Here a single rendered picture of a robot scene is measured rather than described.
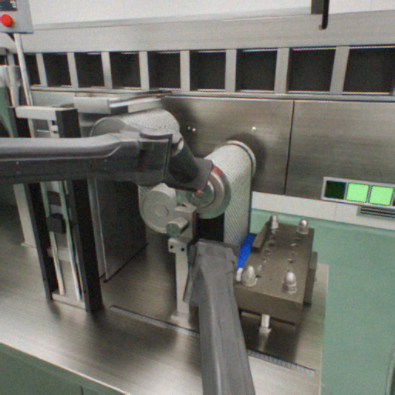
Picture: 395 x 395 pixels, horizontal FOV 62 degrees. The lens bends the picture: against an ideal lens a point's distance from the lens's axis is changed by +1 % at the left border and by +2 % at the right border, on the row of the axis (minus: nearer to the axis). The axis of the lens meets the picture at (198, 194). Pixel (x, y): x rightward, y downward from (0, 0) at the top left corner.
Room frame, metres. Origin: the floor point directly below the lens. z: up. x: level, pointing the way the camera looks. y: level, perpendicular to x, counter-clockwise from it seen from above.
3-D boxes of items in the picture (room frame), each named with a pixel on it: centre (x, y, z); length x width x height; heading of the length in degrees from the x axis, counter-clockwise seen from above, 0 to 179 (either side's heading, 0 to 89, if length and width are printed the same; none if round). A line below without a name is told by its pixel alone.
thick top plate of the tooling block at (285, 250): (0.81, -0.24, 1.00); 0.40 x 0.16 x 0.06; 158
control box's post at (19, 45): (0.98, 0.49, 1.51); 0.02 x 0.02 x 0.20; 68
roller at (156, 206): (0.89, 0.05, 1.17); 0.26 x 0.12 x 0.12; 158
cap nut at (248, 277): (0.67, -0.12, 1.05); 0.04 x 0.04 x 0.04
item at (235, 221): (0.82, -0.11, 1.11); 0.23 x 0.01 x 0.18; 157
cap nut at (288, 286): (0.65, -0.22, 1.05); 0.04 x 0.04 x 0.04
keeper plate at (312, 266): (0.79, -0.33, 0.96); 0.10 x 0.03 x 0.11; 158
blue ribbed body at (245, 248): (0.81, -0.13, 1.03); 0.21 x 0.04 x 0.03; 158
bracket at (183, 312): (0.71, 0.04, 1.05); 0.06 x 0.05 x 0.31; 158
